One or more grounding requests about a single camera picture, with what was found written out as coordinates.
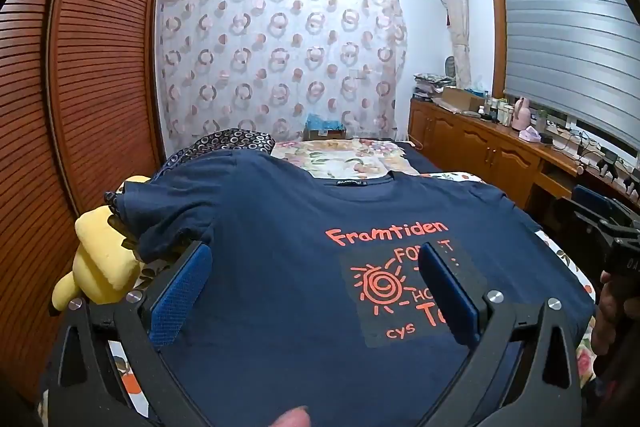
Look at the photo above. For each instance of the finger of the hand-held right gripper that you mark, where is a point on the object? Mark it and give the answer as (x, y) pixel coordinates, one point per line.
(585, 198)

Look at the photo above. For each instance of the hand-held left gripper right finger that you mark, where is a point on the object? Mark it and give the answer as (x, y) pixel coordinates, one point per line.
(450, 294)

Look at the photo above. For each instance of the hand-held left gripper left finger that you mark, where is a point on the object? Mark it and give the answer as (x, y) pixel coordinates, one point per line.
(180, 294)

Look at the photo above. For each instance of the navy printed T-shirt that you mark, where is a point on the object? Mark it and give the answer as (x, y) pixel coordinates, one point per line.
(280, 257)

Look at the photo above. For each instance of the stack of folded clothes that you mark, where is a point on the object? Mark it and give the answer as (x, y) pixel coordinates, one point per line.
(430, 84)

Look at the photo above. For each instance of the person's right hand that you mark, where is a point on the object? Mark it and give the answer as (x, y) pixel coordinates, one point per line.
(605, 312)

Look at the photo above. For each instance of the person's left hand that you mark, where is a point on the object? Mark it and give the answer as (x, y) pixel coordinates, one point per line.
(292, 418)

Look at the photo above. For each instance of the pink tissue pack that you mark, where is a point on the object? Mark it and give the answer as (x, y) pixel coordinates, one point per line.
(530, 136)

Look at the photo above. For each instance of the yellow plush toy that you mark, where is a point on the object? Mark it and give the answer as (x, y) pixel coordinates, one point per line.
(100, 267)

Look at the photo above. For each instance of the orange print bedsheet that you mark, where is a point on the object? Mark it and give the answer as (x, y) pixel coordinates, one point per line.
(129, 379)

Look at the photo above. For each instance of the pink bottle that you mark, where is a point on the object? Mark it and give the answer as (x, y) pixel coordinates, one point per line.
(521, 114)

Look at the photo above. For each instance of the wooden cabinet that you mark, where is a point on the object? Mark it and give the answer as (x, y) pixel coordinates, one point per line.
(480, 147)

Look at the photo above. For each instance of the row of small bottles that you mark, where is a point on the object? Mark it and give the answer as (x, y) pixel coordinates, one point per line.
(497, 112)

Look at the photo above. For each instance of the navy blanket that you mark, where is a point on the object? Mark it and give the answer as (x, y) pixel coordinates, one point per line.
(420, 162)

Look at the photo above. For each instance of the open cardboard box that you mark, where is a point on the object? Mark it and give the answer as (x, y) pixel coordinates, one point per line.
(462, 99)

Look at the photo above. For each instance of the navy dotted garment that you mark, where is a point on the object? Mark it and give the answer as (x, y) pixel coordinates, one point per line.
(225, 139)

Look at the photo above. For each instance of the grey window blind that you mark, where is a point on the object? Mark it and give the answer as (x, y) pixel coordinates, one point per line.
(565, 32)

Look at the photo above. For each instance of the small grey fan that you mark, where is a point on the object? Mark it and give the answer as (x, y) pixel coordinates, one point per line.
(451, 67)

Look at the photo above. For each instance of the small brown box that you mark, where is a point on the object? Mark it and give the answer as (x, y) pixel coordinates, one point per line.
(325, 134)

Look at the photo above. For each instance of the white side curtain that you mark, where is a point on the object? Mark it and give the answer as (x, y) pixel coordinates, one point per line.
(457, 17)

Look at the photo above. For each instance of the brown slatted wardrobe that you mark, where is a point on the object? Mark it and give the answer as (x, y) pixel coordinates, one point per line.
(90, 82)

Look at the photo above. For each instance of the wooden window frame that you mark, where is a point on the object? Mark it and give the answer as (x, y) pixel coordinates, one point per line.
(495, 32)

